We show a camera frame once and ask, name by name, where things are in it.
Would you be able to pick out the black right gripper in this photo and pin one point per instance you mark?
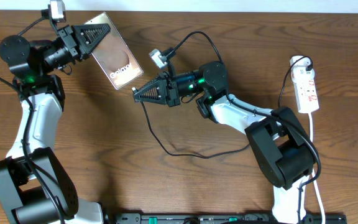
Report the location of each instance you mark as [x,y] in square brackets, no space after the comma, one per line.
[167,90]

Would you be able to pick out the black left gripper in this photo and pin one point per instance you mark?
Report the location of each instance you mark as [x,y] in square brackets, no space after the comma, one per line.
[75,43]

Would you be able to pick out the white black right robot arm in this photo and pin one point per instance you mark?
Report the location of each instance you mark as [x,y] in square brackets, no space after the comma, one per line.
[284,152]

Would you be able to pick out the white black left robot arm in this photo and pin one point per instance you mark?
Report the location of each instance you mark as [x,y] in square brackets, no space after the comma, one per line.
[34,187]

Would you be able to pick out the white power strip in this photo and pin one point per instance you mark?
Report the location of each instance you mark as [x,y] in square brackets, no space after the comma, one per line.
[302,76]

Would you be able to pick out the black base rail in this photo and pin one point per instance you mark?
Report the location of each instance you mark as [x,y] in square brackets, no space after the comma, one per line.
[136,218]

